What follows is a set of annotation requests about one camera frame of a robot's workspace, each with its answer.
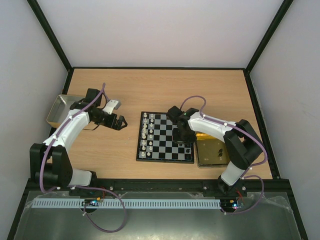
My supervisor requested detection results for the black white chess board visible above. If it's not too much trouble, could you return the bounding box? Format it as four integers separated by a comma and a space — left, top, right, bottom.
136, 111, 195, 164

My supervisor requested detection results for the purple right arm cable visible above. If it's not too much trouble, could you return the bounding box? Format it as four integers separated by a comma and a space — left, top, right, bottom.
179, 95, 269, 216

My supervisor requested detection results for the gold metal tin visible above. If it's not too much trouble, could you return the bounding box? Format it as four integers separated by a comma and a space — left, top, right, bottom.
195, 133, 230, 168

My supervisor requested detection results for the light blue slotted cable duct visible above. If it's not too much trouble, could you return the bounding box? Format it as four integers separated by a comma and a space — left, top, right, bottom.
31, 198, 221, 209

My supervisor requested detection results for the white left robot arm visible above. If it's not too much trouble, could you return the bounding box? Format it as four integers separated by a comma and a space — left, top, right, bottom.
29, 88, 128, 193

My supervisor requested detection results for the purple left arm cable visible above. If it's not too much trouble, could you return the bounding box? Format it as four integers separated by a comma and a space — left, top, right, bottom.
39, 82, 128, 231

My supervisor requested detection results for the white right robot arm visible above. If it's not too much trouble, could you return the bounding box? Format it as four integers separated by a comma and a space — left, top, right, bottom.
166, 106, 268, 196

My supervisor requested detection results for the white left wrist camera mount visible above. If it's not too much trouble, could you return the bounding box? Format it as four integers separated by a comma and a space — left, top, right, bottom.
102, 99, 122, 115

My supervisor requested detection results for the silver metal tin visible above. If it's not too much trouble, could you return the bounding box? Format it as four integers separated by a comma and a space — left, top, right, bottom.
46, 94, 83, 128

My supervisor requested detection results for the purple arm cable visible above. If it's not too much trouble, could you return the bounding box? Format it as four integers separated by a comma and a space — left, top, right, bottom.
39, 82, 128, 231
179, 95, 269, 216

